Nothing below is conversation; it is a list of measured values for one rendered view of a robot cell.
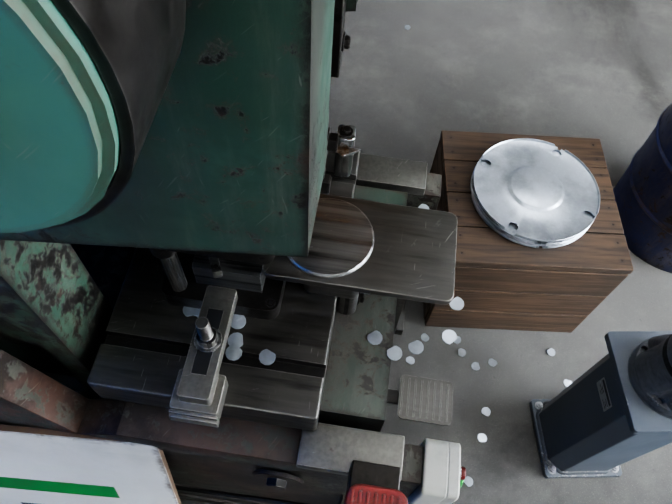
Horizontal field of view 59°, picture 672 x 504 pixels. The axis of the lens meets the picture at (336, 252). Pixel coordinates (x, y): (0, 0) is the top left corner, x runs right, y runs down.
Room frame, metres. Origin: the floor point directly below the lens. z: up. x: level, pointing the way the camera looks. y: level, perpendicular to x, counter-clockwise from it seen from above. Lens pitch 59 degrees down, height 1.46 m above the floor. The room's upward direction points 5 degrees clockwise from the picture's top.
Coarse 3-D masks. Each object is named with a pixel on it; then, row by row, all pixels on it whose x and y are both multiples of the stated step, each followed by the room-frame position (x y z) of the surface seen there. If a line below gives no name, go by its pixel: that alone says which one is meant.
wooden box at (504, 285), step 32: (448, 160) 0.94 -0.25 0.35; (448, 192) 0.84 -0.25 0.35; (608, 192) 0.89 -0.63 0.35; (480, 224) 0.76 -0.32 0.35; (608, 224) 0.80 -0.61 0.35; (480, 256) 0.68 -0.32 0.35; (512, 256) 0.69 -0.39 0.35; (544, 256) 0.69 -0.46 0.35; (576, 256) 0.70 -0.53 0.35; (608, 256) 0.71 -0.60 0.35; (480, 288) 0.66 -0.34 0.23; (512, 288) 0.67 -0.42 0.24; (544, 288) 0.67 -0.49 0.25; (576, 288) 0.67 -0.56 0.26; (608, 288) 0.68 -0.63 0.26; (448, 320) 0.66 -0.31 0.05; (480, 320) 0.66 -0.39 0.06; (512, 320) 0.67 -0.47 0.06; (544, 320) 0.67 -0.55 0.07; (576, 320) 0.68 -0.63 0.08
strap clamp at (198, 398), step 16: (208, 288) 0.34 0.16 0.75; (224, 288) 0.34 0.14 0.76; (208, 304) 0.32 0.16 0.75; (224, 304) 0.32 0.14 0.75; (208, 320) 0.28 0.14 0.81; (224, 320) 0.30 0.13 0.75; (208, 336) 0.27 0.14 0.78; (224, 336) 0.28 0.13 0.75; (192, 352) 0.25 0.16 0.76; (208, 352) 0.25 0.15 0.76; (192, 368) 0.23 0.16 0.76; (208, 368) 0.23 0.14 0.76; (176, 384) 0.22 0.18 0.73; (192, 384) 0.21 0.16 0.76; (208, 384) 0.21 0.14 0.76; (224, 384) 0.22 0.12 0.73; (176, 400) 0.20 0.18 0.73; (192, 400) 0.20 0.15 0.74; (208, 400) 0.20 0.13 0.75; (224, 400) 0.21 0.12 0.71; (176, 416) 0.18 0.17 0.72; (192, 416) 0.18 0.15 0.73; (208, 416) 0.18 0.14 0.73
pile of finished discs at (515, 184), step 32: (480, 160) 0.93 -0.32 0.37; (512, 160) 0.93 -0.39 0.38; (544, 160) 0.94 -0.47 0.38; (576, 160) 0.95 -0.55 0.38; (480, 192) 0.83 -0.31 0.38; (512, 192) 0.84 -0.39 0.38; (544, 192) 0.84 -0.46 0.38; (576, 192) 0.86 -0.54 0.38; (512, 224) 0.76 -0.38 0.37; (544, 224) 0.76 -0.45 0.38; (576, 224) 0.77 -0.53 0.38
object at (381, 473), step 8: (352, 464) 0.15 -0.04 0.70; (360, 464) 0.15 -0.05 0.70; (368, 464) 0.15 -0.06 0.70; (376, 464) 0.15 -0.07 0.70; (352, 472) 0.14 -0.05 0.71; (360, 472) 0.14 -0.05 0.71; (368, 472) 0.14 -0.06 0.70; (376, 472) 0.14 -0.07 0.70; (384, 472) 0.14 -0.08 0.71; (392, 472) 0.14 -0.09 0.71; (400, 472) 0.14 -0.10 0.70; (352, 480) 0.13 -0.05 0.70; (360, 480) 0.13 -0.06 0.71; (368, 480) 0.13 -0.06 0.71; (376, 480) 0.13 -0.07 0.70; (384, 480) 0.13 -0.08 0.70; (392, 480) 0.13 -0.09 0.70; (392, 488) 0.13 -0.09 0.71
